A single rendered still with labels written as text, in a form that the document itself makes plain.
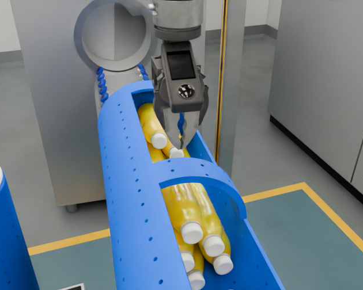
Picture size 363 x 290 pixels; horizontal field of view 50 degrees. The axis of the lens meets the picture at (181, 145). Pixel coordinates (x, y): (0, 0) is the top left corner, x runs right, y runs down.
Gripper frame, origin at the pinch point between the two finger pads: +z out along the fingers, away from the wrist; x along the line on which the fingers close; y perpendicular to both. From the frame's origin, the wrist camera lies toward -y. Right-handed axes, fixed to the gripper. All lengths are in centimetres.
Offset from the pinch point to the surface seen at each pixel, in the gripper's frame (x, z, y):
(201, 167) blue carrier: -5.0, 8.4, 4.1
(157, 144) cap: -0.4, 17.1, 28.2
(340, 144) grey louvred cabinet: -138, 100, 130
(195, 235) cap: -1.3, 17.1, -5.2
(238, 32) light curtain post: -34, 1, 63
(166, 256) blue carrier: 6.1, 9.1, -15.8
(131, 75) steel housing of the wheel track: -5, 37, 126
